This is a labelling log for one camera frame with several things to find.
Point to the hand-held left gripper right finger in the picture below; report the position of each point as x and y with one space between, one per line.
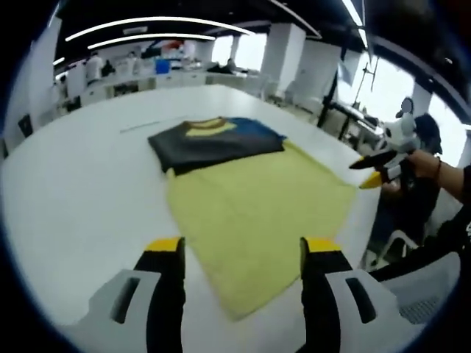
320 287

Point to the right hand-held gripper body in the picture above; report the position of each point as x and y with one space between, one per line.
403 134

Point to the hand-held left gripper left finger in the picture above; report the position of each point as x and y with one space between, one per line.
165 287

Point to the yellow black blue garment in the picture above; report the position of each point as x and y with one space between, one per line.
257 213

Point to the person's right hand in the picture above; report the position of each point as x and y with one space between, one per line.
425 167

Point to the thin metal stand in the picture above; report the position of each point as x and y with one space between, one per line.
368 77

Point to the black stand pole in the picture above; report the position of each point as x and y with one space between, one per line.
329 99

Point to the person's dark clothing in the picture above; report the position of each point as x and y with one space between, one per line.
456 235

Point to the grey mesh chair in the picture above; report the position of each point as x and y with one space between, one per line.
423 287

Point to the straight ceiling light strip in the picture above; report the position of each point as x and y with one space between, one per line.
352 13

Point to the white cabinet row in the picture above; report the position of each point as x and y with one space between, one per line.
147 82

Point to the black standing board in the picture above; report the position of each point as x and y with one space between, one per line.
25 125

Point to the blue bin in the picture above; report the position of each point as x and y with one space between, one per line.
162 67

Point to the white tall appliance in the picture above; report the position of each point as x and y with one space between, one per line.
77 82

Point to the white pillar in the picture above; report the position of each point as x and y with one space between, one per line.
44 73

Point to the curved ceiling light strip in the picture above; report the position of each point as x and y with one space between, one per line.
158 20
151 36

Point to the ceiling air vent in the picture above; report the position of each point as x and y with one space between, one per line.
135 30

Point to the black frame desk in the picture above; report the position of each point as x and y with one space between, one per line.
353 115

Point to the white chair frame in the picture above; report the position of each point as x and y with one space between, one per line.
399 235

